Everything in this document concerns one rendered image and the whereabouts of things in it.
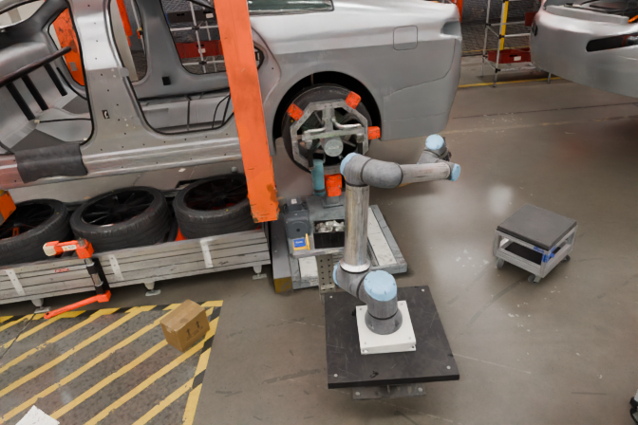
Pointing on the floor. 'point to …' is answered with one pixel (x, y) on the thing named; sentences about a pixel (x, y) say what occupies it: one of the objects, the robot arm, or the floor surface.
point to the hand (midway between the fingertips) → (446, 159)
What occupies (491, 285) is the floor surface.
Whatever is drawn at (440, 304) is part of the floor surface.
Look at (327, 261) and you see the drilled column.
